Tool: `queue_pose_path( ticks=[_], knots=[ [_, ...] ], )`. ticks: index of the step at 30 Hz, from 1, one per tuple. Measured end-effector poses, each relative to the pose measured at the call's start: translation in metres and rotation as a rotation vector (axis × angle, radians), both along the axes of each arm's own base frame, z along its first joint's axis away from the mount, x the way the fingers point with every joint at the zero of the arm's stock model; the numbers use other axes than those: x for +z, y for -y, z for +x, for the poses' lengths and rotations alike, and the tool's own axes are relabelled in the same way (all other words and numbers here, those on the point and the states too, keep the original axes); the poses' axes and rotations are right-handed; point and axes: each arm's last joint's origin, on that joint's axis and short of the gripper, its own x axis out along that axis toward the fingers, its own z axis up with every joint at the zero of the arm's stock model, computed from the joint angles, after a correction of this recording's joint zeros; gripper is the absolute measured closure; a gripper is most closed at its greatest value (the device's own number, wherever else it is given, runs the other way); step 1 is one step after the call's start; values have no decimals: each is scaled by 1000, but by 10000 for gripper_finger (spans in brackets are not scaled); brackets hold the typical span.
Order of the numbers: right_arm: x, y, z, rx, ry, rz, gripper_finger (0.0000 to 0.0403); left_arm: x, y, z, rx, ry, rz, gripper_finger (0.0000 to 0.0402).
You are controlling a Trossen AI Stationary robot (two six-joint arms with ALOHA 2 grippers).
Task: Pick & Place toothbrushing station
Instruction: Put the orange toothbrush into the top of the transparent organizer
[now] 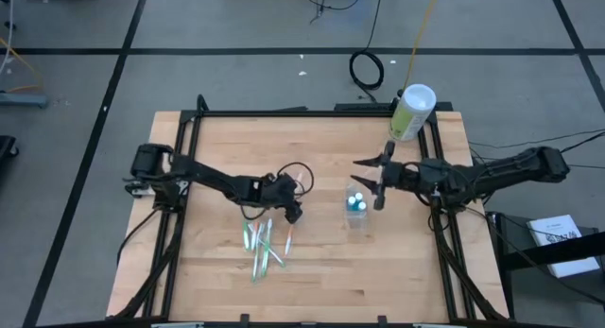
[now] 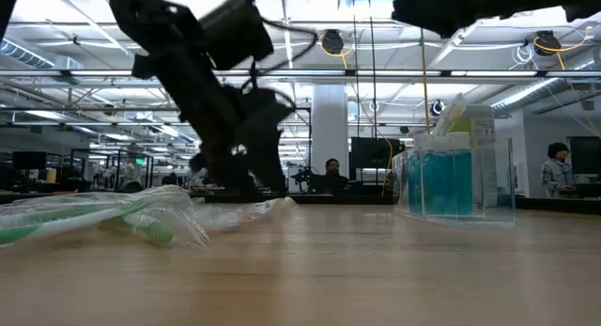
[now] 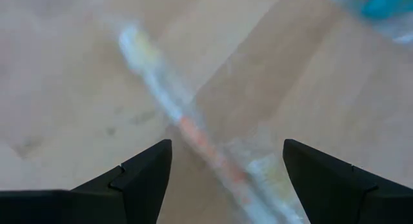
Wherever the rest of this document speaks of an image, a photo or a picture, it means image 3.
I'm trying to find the blue mouthwash bottle white cap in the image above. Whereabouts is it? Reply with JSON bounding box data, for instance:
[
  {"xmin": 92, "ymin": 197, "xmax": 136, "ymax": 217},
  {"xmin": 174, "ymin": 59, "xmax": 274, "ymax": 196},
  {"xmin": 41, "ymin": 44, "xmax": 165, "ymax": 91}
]
[{"xmin": 359, "ymin": 0, "xmax": 413, "ymax": 20}]

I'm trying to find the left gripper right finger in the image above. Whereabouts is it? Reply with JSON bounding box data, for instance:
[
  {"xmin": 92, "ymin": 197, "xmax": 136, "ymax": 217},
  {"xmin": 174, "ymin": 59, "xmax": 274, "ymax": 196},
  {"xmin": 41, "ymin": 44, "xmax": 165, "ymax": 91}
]
[{"xmin": 282, "ymin": 138, "xmax": 413, "ymax": 224}]

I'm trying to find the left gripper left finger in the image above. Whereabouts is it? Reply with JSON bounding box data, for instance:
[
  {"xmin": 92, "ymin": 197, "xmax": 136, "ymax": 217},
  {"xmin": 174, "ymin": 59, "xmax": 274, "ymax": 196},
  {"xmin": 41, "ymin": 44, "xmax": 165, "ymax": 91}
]
[{"xmin": 0, "ymin": 139, "xmax": 173, "ymax": 224}]

